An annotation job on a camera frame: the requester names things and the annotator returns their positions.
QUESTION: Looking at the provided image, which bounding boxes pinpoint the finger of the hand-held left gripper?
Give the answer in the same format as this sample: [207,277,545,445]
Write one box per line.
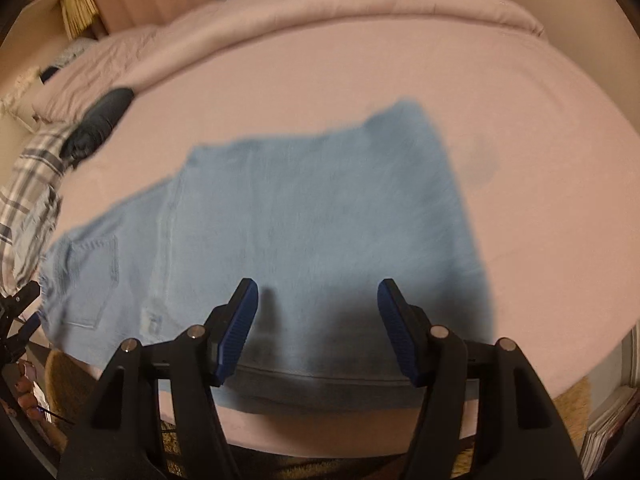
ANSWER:
[0,312,43,366]
[0,280,42,328]

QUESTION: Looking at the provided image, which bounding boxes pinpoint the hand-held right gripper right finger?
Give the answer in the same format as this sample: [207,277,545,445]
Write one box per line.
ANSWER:
[377,277,586,480]

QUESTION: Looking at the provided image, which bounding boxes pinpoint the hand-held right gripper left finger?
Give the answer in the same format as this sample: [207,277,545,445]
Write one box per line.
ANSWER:
[56,277,260,480]

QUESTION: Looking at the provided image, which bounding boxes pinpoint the light blue denim pants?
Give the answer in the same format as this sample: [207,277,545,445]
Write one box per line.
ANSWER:
[39,99,497,412]

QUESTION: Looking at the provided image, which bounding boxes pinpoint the crumpled light blue cloth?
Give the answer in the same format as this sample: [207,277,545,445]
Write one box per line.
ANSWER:
[9,192,61,283]

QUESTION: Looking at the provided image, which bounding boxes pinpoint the woven straw rug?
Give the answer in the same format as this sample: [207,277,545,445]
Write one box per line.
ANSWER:
[42,347,593,480]

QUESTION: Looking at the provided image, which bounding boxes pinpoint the plaid cloth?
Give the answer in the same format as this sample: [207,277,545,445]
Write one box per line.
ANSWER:
[0,124,77,288]

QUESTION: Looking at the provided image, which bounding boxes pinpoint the dark grey folded cloth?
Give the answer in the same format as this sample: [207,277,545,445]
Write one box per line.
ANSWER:
[59,87,136,162]

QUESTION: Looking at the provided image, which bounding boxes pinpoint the bed with pink sheet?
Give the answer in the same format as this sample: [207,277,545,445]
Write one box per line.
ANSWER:
[20,15,640,456]

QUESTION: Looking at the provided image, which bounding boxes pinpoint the white plush toy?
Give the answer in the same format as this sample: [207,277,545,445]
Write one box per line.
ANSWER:
[0,64,45,113]

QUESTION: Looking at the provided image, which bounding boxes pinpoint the stack of books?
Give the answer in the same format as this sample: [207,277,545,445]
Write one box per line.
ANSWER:
[580,385,640,471]

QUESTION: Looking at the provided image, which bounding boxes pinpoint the pink pillow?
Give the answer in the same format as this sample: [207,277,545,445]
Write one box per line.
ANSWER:
[30,25,168,125]

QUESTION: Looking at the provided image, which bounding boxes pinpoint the blue checked cloth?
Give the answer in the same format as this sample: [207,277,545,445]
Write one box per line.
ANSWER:
[50,37,100,70]

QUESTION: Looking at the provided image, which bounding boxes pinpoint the yellow tassel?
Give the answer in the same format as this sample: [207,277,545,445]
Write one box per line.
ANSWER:
[59,0,102,40]

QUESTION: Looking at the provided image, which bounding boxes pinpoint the pink duvet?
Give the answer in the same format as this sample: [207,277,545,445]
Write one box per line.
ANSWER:
[112,0,546,92]

